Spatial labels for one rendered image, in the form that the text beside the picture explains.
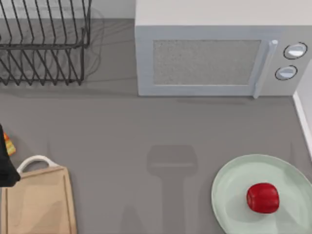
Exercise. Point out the small microwave knob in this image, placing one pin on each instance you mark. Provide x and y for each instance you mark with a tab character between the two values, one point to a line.
285	72

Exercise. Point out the pale microwave oven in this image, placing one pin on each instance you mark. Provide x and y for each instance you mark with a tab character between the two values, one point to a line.
219	14

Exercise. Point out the red apple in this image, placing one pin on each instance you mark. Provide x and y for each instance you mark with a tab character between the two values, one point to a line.
263	198

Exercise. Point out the microwave door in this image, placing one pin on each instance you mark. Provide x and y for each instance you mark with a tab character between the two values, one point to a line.
204	62

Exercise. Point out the pale green plate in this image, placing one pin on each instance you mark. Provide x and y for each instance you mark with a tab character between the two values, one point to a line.
234	195

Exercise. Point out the wooden cutting board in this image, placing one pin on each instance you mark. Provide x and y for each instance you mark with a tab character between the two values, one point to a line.
36	200

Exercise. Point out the orange and yellow packet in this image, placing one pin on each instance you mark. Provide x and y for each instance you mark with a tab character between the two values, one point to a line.
10	147

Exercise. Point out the large microwave knob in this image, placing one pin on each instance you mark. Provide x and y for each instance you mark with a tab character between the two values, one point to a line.
295	50

